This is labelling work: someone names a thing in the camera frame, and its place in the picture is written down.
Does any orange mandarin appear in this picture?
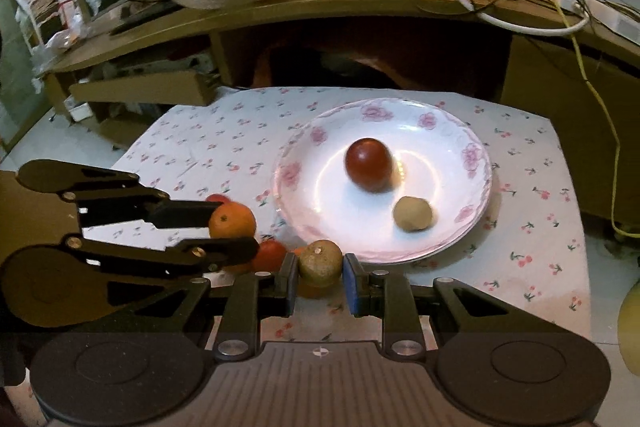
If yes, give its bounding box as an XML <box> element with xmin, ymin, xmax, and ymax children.
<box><xmin>208</xmin><ymin>202</ymin><xmax>257</xmax><ymax>275</ymax></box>

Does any white pink floral plate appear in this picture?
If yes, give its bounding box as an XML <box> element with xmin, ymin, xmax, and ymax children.
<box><xmin>272</xmin><ymin>98</ymin><xmax>493</xmax><ymax>264</ymax></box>

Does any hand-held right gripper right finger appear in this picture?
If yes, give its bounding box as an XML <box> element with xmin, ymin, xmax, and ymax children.
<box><xmin>342</xmin><ymin>252</ymin><xmax>566</xmax><ymax>358</ymax></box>

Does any yellow-green round object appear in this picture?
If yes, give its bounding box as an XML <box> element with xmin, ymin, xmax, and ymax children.
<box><xmin>616</xmin><ymin>279</ymin><xmax>640</xmax><ymax>375</ymax></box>

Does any brown-green round fruit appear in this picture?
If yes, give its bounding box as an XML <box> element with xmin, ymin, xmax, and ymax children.
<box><xmin>298</xmin><ymin>239</ymin><xmax>345</xmax><ymax>286</ymax></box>

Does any white flat box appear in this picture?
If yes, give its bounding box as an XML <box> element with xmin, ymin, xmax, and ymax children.
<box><xmin>542</xmin><ymin>0</ymin><xmax>640</xmax><ymax>42</ymax></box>

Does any white floral tablecloth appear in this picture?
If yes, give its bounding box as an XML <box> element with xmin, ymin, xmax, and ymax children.
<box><xmin>110</xmin><ymin>86</ymin><xmax>593</xmax><ymax>348</ymax></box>

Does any wooden desk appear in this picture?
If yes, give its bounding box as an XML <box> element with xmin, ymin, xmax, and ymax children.
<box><xmin>37</xmin><ymin>0</ymin><xmax>640</xmax><ymax>228</ymax></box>

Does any brown cardboard box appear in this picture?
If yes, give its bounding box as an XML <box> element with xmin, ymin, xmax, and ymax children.
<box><xmin>67</xmin><ymin>69</ymin><xmax>221</xmax><ymax>108</ymax></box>

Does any yellow cable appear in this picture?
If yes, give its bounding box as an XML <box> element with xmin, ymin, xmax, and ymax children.
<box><xmin>550</xmin><ymin>0</ymin><xmax>640</xmax><ymax>240</ymax></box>

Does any white cable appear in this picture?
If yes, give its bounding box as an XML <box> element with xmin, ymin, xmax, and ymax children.
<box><xmin>440</xmin><ymin>0</ymin><xmax>591</xmax><ymax>35</ymax></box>

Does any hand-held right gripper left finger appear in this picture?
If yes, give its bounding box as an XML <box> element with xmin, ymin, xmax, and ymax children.
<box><xmin>107</xmin><ymin>252</ymin><xmax>299</xmax><ymax>360</ymax></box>

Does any dark red tomato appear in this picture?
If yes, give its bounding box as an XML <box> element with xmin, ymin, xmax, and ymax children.
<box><xmin>344</xmin><ymin>138</ymin><xmax>394</xmax><ymax>194</ymax></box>

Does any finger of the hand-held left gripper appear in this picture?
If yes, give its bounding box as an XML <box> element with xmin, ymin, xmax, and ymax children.
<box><xmin>15</xmin><ymin>159</ymin><xmax>224</xmax><ymax>230</ymax></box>
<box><xmin>61</xmin><ymin>234</ymin><xmax>261</xmax><ymax>282</ymax></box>

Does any brown round fruit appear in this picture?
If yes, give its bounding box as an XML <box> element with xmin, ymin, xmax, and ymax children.
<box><xmin>392</xmin><ymin>196</ymin><xmax>432</xmax><ymax>233</ymax></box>

